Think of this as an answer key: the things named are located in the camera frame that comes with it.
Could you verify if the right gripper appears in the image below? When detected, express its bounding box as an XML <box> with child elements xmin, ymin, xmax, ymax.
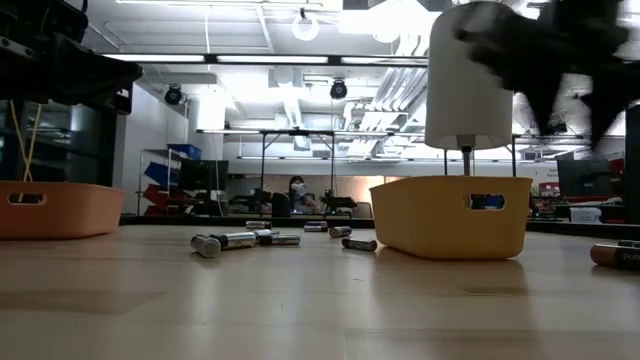
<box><xmin>454</xmin><ymin>0</ymin><xmax>640</xmax><ymax>150</ymax></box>

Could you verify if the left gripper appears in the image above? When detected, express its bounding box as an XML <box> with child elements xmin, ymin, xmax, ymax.
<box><xmin>0</xmin><ymin>0</ymin><xmax>145</xmax><ymax>115</ymax></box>

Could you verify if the yellow plastic bin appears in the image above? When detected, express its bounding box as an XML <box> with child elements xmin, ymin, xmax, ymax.
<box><xmin>369</xmin><ymin>175</ymin><xmax>534</xmax><ymax>261</ymax></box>

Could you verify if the dark glass cabinet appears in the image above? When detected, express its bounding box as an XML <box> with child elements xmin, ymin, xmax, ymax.
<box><xmin>0</xmin><ymin>97</ymin><xmax>119</xmax><ymax>187</ymax></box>

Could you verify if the ceiling light strip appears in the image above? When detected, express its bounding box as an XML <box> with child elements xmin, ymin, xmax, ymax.
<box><xmin>341</xmin><ymin>56</ymin><xmax>430</xmax><ymax>66</ymax></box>
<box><xmin>103</xmin><ymin>53</ymin><xmax>206</xmax><ymax>64</ymax></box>
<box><xmin>217</xmin><ymin>54</ymin><xmax>330</xmax><ymax>65</ymax></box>

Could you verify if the black computer monitor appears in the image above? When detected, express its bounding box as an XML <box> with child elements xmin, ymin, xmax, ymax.
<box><xmin>178</xmin><ymin>159</ymin><xmax>230</xmax><ymax>192</ymax></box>
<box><xmin>556</xmin><ymin>158</ymin><xmax>614</xmax><ymax>199</ymax></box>

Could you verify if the metal shelf rack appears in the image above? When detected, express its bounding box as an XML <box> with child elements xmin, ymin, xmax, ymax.
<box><xmin>137</xmin><ymin>147</ymin><xmax>201</xmax><ymax>217</ymax></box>

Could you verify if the white box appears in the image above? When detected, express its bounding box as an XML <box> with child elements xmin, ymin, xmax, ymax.
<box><xmin>569</xmin><ymin>206</ymin><xmax>603</xmax><ymax>225</ymax></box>

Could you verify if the blue storage bin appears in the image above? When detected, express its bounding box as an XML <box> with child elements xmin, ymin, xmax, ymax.
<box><xmin>167</xmin><ymin>143</ymin><xmax>203</xmax><ymax>161</ymax></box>
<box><xmin>143</xmin><ymin>161</ymin><xmax>180</xmax><ymax>189</ymax></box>

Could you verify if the white shade table lamp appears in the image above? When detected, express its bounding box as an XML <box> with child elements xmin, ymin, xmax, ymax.
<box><xmin>424</xmin><ymin>0</ymin><xmax>515</xmax><ymax>177</ymax></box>

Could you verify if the red storage bin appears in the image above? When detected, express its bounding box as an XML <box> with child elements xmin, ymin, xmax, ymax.
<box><xmin>142</xmin><ymin>183</ymin><xmax>174</xmax><ymax>209</ymax></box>

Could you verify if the orange plastic bin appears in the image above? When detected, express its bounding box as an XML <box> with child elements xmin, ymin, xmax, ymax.
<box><xmin>0</xmin><ymin>180</ymin><xmax>127</xmax><ymax>241</ymax></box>

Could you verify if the black office chair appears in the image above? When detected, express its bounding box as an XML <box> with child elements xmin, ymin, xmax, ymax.
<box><xmin>271</xmin><ymin>192</ymin><xmax>293</xmax><ymax>218</ymax></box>

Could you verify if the person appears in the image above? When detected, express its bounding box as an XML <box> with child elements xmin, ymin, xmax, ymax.
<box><xmin>287</xmin><ymin>174</ymin><xmax>319</xmax><ymax>215</ymax></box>

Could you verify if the black metal frame stand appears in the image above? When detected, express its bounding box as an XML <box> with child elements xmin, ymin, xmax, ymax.
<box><xmin>442</xmin><ymin>132</ymin><xmax>626</xmax><ymax>178</ymax></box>
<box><xmin>196</xmin><ymin>128</ymin><xmax>337</xmax><ymax>194</ymax></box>

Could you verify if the black vertical post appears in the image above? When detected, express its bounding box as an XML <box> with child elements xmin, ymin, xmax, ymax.
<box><xmin>624</xmin><ymin>103</ymin><xmax>640</xmax><ymax>225</ymax></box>

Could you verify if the yellow hanging cord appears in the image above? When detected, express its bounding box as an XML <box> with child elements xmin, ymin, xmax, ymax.
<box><xmin>8</xmin><ymin>99</ymin><xmax>44</xmax><ymax>184</ymax></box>

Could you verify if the black aluminium table frame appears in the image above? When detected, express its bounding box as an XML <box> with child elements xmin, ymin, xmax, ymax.
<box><xmin>118</xmin><ymin>213</ymin><xmax>640</xmax><ymax>240</ymax></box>

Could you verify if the white ring light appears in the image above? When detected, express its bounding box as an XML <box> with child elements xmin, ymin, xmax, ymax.
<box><xmin>291</xmin><ymin>13</ymin><xmax>320</xmax><ymax>43</ymax></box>

